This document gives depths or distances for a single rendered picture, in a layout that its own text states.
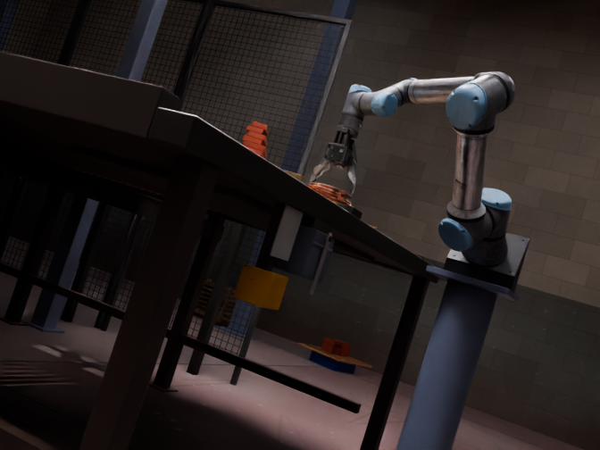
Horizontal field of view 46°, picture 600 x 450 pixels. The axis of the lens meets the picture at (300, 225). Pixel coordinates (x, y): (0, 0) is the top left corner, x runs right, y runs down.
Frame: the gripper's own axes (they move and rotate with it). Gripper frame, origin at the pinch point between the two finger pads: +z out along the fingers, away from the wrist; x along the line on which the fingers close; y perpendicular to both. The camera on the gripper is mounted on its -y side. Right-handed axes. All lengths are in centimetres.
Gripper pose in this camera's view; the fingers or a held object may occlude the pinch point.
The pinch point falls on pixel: (331, 189)
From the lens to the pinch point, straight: 236.5
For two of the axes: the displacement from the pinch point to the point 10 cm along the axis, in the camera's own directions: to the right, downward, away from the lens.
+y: -3.3, -1.7, -9.3
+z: -3.0, 9.5, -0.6
